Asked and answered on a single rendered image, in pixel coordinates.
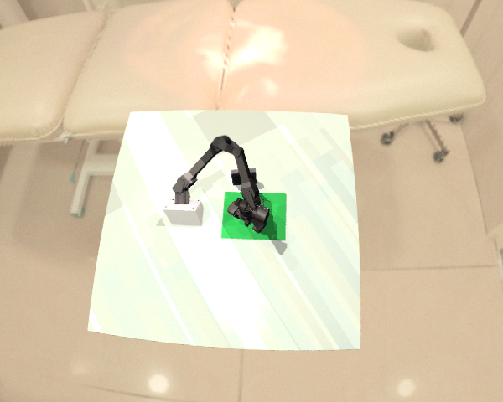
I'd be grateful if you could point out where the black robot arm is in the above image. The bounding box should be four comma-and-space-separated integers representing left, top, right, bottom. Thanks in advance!
171, 135, 270, 224

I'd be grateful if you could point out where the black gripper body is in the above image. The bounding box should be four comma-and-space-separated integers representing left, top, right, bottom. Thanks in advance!
227, 201, 267, 234

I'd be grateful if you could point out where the green circuit board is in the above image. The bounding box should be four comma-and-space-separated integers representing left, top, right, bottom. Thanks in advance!
220, 192, 286, 240

